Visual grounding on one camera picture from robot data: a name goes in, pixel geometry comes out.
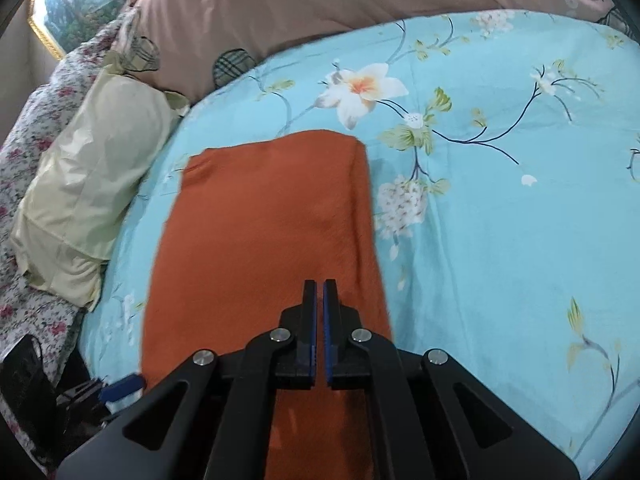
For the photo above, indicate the blue floral bedsheet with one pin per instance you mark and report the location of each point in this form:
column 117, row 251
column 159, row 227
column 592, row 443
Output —
column 500, row 235

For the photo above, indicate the white floral quilt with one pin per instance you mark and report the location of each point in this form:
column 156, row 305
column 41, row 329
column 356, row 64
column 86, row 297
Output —
column 25, row 160

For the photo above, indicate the gold framed landscape picture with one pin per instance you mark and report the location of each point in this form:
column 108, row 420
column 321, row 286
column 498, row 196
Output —
column 75, row 5

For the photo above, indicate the pink quilt with plaid hearts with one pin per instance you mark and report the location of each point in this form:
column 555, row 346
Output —
column 350, row 5

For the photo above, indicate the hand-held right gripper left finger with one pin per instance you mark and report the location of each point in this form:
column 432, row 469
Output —
column 311, row 360

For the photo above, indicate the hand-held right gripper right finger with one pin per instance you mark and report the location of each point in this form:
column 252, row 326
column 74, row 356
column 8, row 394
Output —
column 328, row 355

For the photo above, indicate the pale yellow pillow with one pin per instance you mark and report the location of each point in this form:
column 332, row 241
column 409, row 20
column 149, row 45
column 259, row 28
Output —
column 90, row 175

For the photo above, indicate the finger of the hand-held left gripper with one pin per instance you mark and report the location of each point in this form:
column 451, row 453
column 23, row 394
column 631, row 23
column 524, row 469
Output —
column 122, row 388

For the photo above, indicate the orange knit sweater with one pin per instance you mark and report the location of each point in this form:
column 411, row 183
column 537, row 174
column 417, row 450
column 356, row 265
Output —
column 260, row 220

